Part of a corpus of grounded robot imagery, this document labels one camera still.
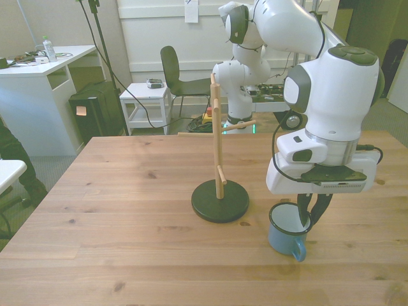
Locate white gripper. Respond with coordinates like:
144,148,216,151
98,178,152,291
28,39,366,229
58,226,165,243
266,150,383,229

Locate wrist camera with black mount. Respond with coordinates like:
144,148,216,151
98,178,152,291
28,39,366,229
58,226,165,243
301,164,367,194

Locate white table edge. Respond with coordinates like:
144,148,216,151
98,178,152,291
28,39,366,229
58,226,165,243
0,159,28,195

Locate black plastic chair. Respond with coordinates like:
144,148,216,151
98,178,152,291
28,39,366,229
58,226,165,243
160,45,224,117

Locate black tripod stand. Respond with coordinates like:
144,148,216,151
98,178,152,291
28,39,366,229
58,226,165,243
75,0,130,136

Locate black office chair base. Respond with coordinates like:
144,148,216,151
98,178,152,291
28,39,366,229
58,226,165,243
0,186,28,240

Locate black box with sticky note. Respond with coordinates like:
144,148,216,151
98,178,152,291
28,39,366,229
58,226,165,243
68,81,128,145

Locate white desk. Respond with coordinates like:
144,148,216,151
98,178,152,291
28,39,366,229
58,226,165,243
0,44,106,157

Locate white side table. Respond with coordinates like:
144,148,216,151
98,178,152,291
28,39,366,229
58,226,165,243
119,82,173,135

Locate wooden mug tree black base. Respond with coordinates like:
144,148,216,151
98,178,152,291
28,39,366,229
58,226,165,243
177,72,257,224

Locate black cable from tripod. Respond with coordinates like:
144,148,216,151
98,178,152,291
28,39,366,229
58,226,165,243
78,0,207,129

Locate blue enamel mug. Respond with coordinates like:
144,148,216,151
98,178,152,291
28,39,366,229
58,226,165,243
266,202,307,263

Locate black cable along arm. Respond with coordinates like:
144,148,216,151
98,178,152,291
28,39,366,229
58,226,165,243
222,11,384,184

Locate clear plastic bottle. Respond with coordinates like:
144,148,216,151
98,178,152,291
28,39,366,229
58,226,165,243
42,35,59,63

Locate white paper sheet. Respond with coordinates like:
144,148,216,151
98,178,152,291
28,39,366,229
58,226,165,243
184,0,199,24

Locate cable bundle on floor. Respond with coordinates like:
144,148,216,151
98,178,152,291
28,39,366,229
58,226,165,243
186,114,213,133

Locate person's leg dark trousers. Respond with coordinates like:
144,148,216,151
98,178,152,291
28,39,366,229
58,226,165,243
0,116,48,208

